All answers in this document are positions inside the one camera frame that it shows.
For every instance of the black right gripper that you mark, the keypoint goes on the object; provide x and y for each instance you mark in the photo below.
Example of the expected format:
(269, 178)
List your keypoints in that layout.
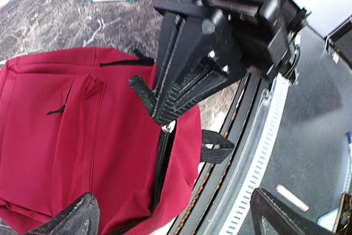
(266, 30)

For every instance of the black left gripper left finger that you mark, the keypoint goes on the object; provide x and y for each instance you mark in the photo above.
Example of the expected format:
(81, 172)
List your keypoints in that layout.
(80, 217)

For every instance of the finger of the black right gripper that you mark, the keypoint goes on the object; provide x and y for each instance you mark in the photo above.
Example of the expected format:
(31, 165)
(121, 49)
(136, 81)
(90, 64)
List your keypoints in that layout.
(176, 78)
(219, 64)

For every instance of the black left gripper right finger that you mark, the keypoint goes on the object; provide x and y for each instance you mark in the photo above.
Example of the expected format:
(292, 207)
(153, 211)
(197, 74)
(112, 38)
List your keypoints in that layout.
(281, 217)

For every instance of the red student backpack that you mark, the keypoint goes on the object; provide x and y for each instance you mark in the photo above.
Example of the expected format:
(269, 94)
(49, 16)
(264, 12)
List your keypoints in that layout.
(79, 121)

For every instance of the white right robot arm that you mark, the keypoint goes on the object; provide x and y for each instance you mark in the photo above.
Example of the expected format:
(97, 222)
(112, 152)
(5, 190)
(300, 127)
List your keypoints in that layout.
(323, 15)

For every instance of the white slotted cable duct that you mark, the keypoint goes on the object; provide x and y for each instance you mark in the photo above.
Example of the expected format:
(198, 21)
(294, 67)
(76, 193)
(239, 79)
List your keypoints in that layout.
(263, 147)

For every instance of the black curved table edge rail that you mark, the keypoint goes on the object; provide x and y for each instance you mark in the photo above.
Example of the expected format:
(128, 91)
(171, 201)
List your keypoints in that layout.
(235, 128)

